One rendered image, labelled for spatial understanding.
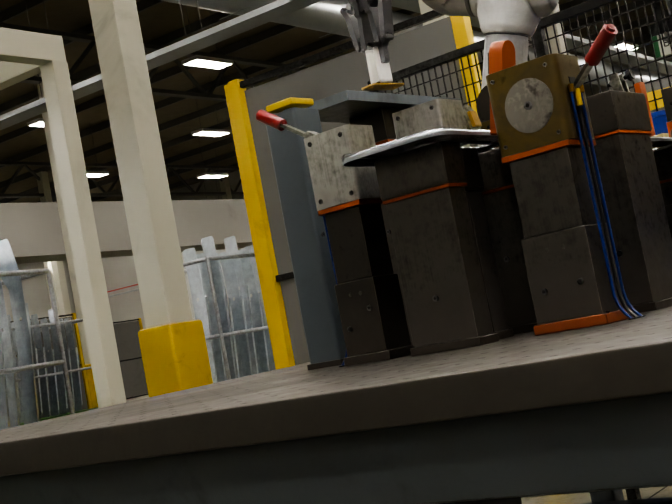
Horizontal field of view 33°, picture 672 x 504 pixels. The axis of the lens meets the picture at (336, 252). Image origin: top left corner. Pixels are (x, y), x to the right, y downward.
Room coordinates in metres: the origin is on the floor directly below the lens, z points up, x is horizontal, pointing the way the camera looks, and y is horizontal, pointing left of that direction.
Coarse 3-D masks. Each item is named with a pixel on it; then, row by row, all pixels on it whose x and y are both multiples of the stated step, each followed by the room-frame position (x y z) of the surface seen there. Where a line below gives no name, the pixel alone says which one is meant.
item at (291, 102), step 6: (276, 102) 1.90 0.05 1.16; (282, 102) 1.89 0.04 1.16; (288, 102) 1.88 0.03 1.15; (294, 102) 1.88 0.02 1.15; (300, 102) 1.90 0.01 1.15; (306, 102) 1.91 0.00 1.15; (312, 102) 1.92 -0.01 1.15; (270, 108) 1.91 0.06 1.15; (276, 108) 1.90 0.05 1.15; (282, 108) 1.90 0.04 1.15; (288, 108) 1.91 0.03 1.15
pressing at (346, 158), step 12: (420, 132) 1.51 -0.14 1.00; (432, 132) 1.49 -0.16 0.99; (444, 132) 1.50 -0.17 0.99; (456, 132) 1.51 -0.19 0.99; (468, 132) 1.54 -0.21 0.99; (480, 132) 1.56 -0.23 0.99; (384, 144) 1.54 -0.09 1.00; (396, 144) 1.52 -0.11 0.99; (408, 144) 1.59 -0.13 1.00; (420, 144) 1.61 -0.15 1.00; (492, 144) 1.75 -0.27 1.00; (660, 144) 2.20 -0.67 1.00; (348, 156) 1.58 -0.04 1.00; (360, 156) 1.56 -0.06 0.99; (372, 156) 1.64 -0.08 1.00; (384, 156) 1.67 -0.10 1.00
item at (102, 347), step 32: (64, 64) 8.80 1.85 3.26; (64, 96) 8.75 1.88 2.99; (64, 128) 8.70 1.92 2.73; (64, 160) 8.73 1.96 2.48; (64, 192) 8.77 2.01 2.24; (96, 256) 8.79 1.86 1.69; (96, 288) 8.74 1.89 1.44; (96, 320) 8.70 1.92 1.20; (96, 352) 8.74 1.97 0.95; (96, 384) 8.77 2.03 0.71
